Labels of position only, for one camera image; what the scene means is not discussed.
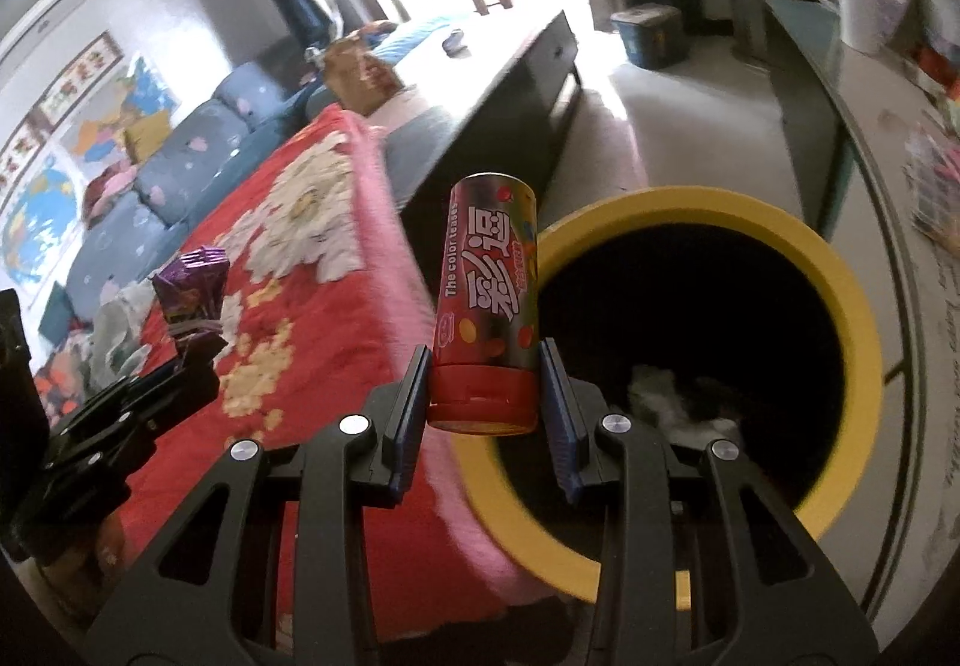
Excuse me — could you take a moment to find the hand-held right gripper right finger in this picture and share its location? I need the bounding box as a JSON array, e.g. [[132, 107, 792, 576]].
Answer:
[[540, 336, 880, 666]]

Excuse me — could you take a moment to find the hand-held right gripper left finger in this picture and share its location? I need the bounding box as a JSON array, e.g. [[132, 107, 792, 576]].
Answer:
[[82, 343, 434, 666]]

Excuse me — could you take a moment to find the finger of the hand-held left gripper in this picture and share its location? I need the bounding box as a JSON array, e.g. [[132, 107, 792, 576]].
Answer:
[[45, 334, 205, 458], [45, 338, 230, 533]]

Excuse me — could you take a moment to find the purple snack wrapper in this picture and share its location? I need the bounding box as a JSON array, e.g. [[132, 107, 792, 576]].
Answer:
[[150, 246, 230, 338]]

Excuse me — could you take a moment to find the red candy tube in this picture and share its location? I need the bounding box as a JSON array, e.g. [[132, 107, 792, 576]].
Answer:
[[426, 173, 539, 436]]

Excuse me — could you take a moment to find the yellow rimmed trash can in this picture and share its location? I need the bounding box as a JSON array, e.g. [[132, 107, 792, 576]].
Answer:
[[450, 186, 887, 616]]

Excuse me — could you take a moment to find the light green crumpled cloth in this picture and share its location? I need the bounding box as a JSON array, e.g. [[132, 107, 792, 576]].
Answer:
[[90, 283, 164, 389]]

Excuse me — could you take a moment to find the white foam fruit net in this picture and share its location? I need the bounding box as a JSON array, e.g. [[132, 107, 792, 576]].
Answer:
[[626, 366, 745, 443]]

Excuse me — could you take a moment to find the world map poster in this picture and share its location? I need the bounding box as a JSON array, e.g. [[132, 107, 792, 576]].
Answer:
[[0, 152, 83, 292]]

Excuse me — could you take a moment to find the red floral blanket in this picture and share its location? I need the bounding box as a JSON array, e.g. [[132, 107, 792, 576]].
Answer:
[[30, 107, 530, 646]]

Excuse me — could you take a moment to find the pile of clothes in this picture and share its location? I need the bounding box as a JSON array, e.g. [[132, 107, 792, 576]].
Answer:
[[82, 160, 137, 218]]

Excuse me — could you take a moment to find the blue patterned sofa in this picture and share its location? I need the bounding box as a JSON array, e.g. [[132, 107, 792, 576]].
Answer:
[[37, 66, 331, 337]]

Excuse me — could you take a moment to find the yellow pillow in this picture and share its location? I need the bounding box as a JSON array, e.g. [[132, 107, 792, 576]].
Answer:
[[124, 111, 170, 161]]

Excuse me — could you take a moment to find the framed calligraphy picture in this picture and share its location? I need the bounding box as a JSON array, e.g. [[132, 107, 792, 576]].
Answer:
[[37, 32, 125, 127], [0, 111, 46, 187]]

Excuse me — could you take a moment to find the country map poster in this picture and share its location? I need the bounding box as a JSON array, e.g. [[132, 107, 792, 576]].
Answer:
[[56, 55, 181, 164]]

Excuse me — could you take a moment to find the dark coffee table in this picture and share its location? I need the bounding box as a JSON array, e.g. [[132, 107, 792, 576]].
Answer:
[[375, 10, 586, 232]]

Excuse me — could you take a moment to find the brown paper bag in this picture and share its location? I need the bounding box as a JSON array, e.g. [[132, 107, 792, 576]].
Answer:
[[322, 32, 406, 116]]

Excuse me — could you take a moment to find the glass top television cabinet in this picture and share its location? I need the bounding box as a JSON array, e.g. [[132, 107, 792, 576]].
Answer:
[[765, 0, 960, 637]]

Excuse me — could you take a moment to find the blue storage box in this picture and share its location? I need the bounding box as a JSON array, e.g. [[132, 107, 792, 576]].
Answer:
[[609, 4, 686, 71]]

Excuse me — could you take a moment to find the colourful plastic box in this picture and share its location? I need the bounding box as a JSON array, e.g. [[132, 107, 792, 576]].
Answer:
[[904, 126, 960, 248]]

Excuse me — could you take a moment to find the white vase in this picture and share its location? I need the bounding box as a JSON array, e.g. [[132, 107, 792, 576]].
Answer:
[[834, 0, 902, 56]]

